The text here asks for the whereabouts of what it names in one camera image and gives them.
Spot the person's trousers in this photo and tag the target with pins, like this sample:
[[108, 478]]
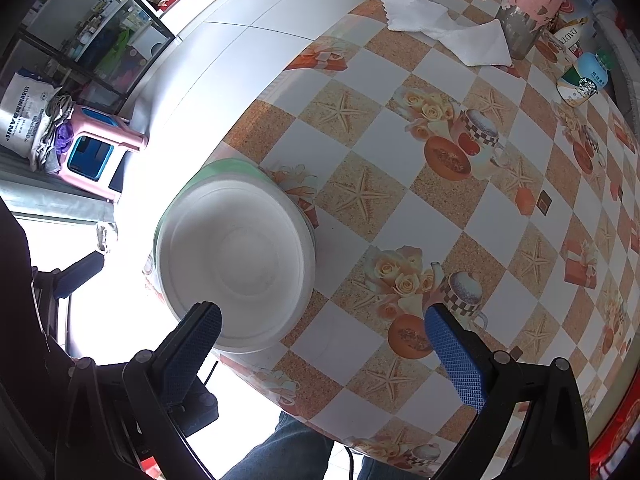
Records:
[[290, 455]]

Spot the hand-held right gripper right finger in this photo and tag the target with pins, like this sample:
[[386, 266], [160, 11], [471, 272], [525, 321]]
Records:
[[455, 360]]

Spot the white paper napkin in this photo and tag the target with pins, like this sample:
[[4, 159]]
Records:
[[450, 30]]

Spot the green square plate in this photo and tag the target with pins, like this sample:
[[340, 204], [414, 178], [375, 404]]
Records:
[[225, 164]]

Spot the large white round plate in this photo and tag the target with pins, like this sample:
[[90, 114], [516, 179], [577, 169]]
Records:
[[240, 260]]

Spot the grey curtain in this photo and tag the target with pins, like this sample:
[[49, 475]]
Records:
[[50, 200]]

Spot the grey crumpled cloth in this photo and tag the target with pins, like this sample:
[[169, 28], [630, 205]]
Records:
[[50, 130]]

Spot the printed checkered tablecloth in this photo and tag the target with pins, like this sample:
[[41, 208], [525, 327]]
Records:
[[400, 110]]

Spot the metal can with pink paint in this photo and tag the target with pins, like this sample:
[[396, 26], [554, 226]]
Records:
[[525, 25]]

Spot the cream printed packet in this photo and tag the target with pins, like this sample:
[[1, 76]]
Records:
[[570, 35]]

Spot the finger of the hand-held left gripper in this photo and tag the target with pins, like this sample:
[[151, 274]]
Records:
[[77, 275], [202, 407]]

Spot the glass display cabinet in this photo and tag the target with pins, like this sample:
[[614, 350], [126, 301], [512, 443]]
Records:
[[100, 35]]

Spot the cream bottle with green cap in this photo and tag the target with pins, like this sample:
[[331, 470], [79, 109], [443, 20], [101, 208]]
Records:
[[582, 82]]

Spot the red plastic stool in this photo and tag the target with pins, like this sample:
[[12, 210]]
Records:
[[615, 445]]

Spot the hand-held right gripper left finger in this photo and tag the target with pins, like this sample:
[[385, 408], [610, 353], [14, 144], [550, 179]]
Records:
[[195, 355]]

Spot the purple cloth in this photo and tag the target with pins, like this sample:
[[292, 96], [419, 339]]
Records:
[[65, 137]]

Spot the white printed sack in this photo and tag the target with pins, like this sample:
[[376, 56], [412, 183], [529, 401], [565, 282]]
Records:
[[25, 115]]

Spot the pink plastic stool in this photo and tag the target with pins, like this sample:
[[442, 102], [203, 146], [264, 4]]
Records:
[[115, 130]]

